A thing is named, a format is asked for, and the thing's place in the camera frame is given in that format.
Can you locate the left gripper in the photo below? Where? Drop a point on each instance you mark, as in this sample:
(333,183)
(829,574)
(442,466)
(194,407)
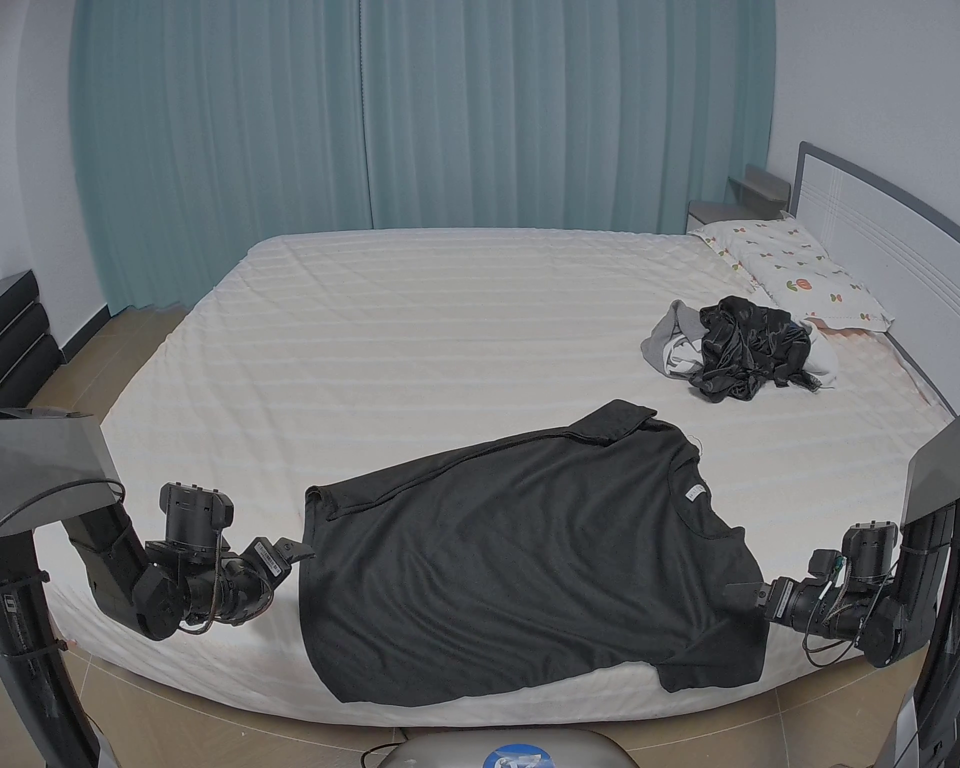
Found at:
(268,559)

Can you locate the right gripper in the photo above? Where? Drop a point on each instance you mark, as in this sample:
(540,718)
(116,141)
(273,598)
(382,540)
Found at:
(789,601)

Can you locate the black T-shirt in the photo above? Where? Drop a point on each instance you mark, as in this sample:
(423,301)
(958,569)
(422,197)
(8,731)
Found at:
(525,570)

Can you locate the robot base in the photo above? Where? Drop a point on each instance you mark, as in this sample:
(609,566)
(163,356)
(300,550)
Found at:
(517,750)

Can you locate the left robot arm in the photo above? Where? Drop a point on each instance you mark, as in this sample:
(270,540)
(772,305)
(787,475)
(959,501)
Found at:
(112,570)

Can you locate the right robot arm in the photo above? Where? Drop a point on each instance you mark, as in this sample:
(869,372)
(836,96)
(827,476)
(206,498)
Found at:
(919,592)

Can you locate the bed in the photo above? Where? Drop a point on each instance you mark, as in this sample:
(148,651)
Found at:
(420,352)

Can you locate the pile of clothes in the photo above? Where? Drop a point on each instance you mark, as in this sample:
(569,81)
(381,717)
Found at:
(742,349)

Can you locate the white printed pillow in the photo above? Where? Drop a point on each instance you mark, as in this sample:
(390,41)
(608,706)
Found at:
(799,266)

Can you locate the black chest of drawers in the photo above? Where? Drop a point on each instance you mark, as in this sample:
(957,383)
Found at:
(22,337)

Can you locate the grey bedside table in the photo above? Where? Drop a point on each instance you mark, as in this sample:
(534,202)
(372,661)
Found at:
(750,191)

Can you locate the blue-green curtain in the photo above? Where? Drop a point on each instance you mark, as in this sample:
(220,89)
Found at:
(217,150)
(570,112)

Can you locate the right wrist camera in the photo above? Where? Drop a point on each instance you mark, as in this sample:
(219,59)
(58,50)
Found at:
(826,566)

